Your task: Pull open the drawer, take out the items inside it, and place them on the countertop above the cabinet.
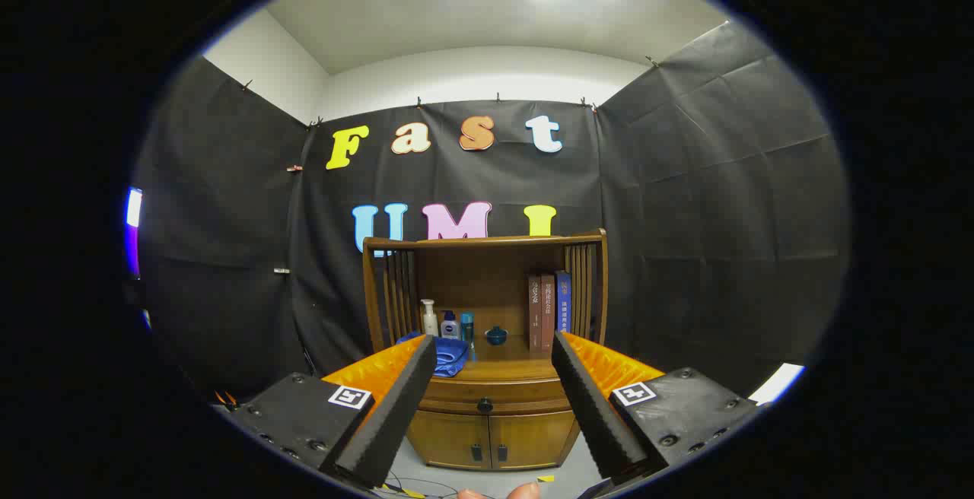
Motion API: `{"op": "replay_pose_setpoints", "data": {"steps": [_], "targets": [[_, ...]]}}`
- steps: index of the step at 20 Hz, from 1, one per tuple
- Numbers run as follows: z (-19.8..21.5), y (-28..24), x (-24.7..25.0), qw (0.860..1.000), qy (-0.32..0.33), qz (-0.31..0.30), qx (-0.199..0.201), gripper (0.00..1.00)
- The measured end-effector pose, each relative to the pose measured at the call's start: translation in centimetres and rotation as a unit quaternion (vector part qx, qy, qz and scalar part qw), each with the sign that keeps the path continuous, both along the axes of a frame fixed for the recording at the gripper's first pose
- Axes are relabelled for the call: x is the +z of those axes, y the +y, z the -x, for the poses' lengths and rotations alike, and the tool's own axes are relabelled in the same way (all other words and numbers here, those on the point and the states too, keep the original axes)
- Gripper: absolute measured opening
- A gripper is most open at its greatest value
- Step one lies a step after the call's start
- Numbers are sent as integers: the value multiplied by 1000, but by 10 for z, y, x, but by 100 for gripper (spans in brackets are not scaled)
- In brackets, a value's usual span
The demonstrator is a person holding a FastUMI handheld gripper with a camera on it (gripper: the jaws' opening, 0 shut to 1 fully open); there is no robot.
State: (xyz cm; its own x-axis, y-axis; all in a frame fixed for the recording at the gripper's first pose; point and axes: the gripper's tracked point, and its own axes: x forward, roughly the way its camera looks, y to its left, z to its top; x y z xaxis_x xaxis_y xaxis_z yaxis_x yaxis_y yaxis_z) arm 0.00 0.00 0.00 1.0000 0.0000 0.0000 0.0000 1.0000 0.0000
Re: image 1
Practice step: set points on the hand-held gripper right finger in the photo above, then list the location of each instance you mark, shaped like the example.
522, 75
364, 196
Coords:
597, 415

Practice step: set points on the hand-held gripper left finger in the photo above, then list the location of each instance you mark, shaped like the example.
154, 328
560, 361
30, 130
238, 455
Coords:
396, 415

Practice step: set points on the wooden cabinet door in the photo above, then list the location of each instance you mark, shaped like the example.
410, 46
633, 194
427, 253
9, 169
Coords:
533, 438
449, 438

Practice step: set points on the wooden countertop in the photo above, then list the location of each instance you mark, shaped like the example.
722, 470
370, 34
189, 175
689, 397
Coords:
502, 368

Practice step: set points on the wooden cabinet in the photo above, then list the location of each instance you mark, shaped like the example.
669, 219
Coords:
487, 271

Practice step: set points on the blue folded towel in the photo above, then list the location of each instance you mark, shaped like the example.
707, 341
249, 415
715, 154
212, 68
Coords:
450, 354

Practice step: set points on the white pump bottle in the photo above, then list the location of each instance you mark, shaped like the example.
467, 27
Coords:
430, 322

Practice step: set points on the white bottle with blue cap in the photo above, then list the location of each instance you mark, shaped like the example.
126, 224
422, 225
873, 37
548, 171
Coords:
450, 328

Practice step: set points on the reddish brown book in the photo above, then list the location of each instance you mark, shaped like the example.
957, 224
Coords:
548, 316

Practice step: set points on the clear bottle with blue cap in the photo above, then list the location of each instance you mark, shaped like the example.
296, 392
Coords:
466, 324

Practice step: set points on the dark brown book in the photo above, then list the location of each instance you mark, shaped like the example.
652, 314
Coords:
535, 316

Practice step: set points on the blue book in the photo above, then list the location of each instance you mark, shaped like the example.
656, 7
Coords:
564, 301

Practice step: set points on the blue lidded teacup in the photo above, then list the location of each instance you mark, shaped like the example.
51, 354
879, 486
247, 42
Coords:
496, 336

